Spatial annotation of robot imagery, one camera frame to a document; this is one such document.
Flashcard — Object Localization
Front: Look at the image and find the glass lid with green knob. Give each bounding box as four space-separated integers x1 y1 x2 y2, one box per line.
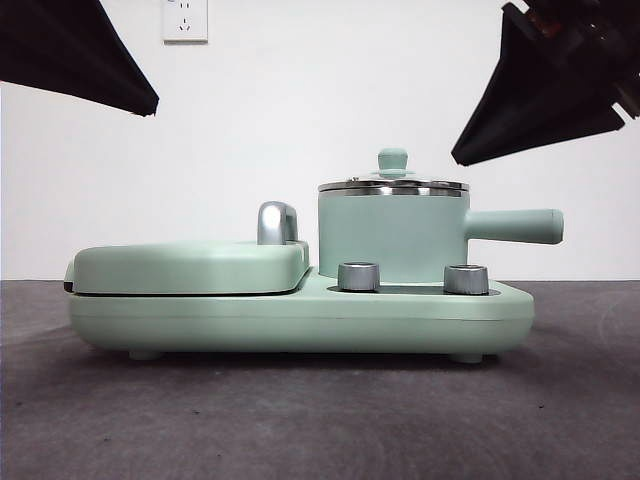
318 146 470 197

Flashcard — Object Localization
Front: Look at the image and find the silver control knob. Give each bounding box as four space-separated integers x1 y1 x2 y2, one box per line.
337 260 382 292
442 263 491 296

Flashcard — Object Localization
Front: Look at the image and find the green hinged griddle cover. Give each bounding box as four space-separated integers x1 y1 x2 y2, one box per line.
63 239 312 297

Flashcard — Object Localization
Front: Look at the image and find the green breakfast maker base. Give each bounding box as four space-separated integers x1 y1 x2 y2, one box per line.
67 266 535 364

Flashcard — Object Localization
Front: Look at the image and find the white wall socket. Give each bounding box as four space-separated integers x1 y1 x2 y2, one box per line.
162 0 209 45

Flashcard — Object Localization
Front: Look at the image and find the green pot with handle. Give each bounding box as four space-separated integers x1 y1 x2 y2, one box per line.
317 182 565 281

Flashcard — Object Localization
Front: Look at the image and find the chrome griddle cover handle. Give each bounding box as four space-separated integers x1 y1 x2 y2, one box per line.
256 200 303 247

